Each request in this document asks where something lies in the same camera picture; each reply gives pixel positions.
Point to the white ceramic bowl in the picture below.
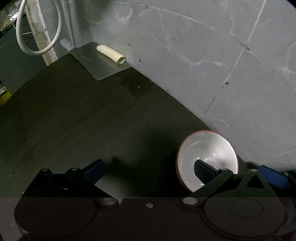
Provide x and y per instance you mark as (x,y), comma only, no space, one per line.
(209,147)

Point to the cleaver knife steel blade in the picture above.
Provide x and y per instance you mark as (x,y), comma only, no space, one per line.
(99,65)

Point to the cream rolled cloth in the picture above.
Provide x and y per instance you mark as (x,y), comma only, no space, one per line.
(111,53)

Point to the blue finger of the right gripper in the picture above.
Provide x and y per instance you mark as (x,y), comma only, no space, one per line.
(273,177)

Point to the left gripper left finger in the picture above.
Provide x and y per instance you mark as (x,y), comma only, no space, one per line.
(88,175)

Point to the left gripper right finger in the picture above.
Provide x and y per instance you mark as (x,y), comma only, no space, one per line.
(208,175)

